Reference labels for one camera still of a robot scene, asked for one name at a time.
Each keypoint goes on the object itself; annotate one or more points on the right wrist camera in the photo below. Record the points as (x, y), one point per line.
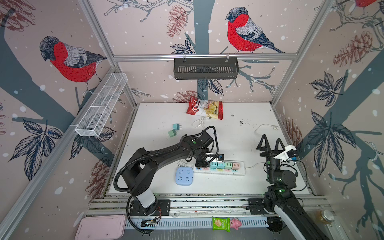
(290, 153)

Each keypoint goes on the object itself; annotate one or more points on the teal charger plug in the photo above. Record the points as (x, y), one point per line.
(220, 165)

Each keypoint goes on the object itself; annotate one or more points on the aluminium frame post back right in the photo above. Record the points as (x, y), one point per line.
(314, 28)

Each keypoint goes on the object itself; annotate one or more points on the blue square power strip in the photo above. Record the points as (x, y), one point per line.
(184, 176)

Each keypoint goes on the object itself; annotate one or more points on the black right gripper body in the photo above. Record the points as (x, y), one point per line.
(271, 165)

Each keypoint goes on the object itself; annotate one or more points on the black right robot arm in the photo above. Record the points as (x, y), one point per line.
(280, 197)

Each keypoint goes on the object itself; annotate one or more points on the long white pastel power strip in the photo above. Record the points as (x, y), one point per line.
(208, 170)

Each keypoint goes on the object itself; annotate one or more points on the aluminium frame post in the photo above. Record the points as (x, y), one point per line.
(314, 28)
(99, 33)

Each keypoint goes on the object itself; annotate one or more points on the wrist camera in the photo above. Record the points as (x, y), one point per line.
(290, 153)
(221, 157)

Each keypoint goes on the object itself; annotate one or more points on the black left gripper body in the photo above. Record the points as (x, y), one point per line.
(201, 161)

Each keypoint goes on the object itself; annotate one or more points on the pink pig toy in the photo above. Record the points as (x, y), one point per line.
(235, 223)

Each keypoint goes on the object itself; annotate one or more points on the aluminium frame post back left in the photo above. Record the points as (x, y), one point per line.
(99, 33)

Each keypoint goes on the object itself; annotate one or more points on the pink tray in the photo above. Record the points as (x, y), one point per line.
(101, 228)

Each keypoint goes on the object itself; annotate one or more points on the green charger plug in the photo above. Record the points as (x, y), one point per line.
(228, 165)
(172, 133)

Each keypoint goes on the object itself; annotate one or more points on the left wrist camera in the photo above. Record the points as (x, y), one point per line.
(221, 157)

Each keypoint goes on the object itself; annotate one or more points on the black hanging wire basket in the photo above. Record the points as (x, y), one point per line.
(206, 69)

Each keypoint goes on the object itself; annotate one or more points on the red white chips bag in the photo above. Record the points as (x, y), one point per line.
(205, 108)

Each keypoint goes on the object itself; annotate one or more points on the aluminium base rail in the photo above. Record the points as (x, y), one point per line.
(196, 212)

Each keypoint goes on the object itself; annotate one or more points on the pink charger plug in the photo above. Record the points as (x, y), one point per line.
(236, 166)

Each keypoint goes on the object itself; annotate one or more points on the green snack packet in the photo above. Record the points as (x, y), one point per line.
(221, 224)

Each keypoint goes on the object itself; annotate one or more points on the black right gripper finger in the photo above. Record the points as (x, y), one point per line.
(264, 146)
(279, 146)

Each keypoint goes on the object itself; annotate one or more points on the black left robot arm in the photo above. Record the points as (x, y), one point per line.
(136, 176)

